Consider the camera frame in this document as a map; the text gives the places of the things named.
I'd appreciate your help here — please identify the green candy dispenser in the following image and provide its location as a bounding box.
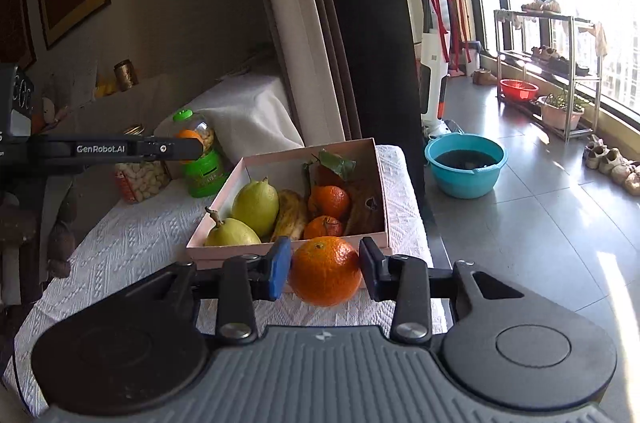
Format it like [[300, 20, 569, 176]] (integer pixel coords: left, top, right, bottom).
[[172, 108, 226, 198]]

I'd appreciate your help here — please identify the small orange with leaf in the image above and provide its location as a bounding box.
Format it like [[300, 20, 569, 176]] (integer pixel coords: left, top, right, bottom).
[[316, 165, 346, 188]]

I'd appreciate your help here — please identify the gold cup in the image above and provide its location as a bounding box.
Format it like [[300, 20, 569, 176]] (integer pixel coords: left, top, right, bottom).
[[114, 59, 138, 92]]

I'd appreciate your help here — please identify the red plastic basket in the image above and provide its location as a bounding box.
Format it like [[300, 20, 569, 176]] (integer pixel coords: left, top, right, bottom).
[[500, 79, 540, 102]]

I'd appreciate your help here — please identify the round yellow-green pear with stem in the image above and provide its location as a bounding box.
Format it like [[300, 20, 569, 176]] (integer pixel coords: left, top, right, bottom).
[[204, 206, 262, 247]]

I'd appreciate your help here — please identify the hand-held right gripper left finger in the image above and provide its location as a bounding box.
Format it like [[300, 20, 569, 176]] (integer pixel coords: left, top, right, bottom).
[[135, 237, 292, 345]]

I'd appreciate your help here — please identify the blue plastic basin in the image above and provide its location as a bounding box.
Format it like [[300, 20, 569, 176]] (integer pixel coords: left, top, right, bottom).
[[424, 133, 509, 199]]

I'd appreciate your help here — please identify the white upright floor cleaner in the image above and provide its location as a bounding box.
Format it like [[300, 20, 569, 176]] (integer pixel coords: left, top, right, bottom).
[[417, 28, 466, 138]]

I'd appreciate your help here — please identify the white textured tablecloth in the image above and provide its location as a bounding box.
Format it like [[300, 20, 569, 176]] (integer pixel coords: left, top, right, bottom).
[[2, 144, 448, 419]]

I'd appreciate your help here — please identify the metal shoe rack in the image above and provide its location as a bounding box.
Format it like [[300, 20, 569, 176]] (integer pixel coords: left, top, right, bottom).
[[494, 5, 603, 144]]

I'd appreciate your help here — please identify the sofa with grey cover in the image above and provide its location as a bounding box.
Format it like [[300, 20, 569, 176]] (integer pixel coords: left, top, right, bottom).
[[30, 73, 211, 144]]

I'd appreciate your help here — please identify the beige shoe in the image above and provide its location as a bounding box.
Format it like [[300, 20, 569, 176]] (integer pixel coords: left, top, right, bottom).
[[611, 160, 640, 197], [582, 135, 626, 174]]

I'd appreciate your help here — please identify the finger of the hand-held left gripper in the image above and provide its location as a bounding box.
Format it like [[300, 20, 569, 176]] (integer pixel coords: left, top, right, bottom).
[[137, 134, 205, 164]]

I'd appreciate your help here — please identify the beige curtain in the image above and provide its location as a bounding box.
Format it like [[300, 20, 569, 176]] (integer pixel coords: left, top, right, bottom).
[[247, 0, 362, 148]]

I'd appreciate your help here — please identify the chair with white cover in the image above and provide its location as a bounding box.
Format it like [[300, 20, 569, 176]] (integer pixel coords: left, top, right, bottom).
[[155, 73, 306, 181]]

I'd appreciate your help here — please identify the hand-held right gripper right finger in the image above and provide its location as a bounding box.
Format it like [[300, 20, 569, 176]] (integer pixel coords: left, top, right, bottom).
[[359, 237, 531, 345]]

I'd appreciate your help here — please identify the large orange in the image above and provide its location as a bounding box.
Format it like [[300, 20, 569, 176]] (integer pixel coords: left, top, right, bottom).
[[307, 185, 351, 220], [288, 236, 363, 308]]

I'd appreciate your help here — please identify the yellow lemon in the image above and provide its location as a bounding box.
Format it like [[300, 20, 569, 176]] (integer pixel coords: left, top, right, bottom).
[[231, 177, 280, 239]]

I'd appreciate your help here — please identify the person's left hand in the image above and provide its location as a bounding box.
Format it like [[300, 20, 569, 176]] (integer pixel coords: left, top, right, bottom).
[[0, 185, 78, 281]]

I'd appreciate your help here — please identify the beige cloth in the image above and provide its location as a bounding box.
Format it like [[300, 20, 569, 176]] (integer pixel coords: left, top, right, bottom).
[[592, 22, 608, 58]]

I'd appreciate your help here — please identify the pink cardboard box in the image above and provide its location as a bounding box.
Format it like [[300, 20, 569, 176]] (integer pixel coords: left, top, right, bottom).
[[186, 138, 392, 261]]

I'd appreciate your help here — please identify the glass jar with gold lid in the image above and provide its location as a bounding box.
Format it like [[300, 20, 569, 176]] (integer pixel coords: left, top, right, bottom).
[[114, 124, 171, 204]]

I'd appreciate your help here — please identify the dark curtain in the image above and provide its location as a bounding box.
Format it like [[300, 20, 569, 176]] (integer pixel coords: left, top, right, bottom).
[[305, 0, 427, 224]]

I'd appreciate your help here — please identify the large curved brown banana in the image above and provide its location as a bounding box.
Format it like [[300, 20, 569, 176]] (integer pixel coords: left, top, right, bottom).
[[270, 189, 309, 242]]

